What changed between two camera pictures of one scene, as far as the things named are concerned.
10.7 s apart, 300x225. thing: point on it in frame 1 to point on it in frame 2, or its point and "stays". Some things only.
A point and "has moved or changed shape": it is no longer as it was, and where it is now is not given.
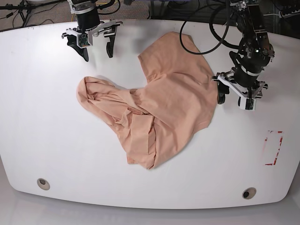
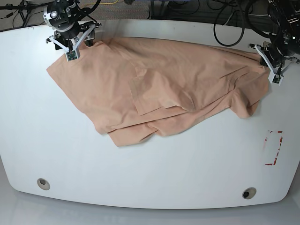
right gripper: x=225 y=83 to x=271 y=58
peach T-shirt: x=155 y=122 has moved or changed shape
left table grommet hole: x=43 y=183 stays
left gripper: x=88 y=23 to x=87 y=34
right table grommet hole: x=249 y=193 stays
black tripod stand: x=24 y=9 stays
